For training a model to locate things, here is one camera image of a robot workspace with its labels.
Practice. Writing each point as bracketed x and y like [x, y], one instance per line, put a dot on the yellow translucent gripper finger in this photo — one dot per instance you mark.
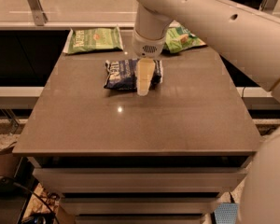
[144, 72]

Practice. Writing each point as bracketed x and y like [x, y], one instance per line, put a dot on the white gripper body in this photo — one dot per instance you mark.
[147, 46]

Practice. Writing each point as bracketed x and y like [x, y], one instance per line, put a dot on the blue chip bag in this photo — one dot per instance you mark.
[121, 75]

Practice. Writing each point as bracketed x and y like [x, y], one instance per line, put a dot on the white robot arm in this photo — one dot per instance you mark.
[250, 40]

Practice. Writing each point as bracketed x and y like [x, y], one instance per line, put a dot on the light green chip bag right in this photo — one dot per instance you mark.
[180, 38]

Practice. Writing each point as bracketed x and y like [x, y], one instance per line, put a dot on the green chip bag left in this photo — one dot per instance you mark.
[87, 40]

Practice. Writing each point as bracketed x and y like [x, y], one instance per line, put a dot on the grey drawer cabinet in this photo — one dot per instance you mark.
[116, 156]

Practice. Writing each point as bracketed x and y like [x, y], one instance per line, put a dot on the blue perforated box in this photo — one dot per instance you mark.
[226, 213]

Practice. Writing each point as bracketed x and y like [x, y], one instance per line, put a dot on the metal railing post left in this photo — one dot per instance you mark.
[39, 16]

